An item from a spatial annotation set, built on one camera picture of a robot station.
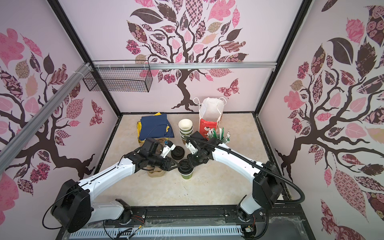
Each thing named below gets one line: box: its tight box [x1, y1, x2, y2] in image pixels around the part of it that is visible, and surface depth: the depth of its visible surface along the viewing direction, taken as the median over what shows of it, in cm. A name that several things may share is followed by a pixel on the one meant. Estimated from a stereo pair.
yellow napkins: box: [137, 112, 170, 143], surface depth 108 cm
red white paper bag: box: [193, 97, 227, 140], surface depth 91 cm
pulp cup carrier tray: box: [146, 166, 166, 178], surface depth 83 cm
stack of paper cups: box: [178, 118, 193, 145], surface depth 91 cm
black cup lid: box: [177, 159, 194, 175], surface depth 79 cm
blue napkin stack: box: [139, 113, 175, 141], surface depth 109 cm
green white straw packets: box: [208, 127, 231, 144], surface depth 87 cm
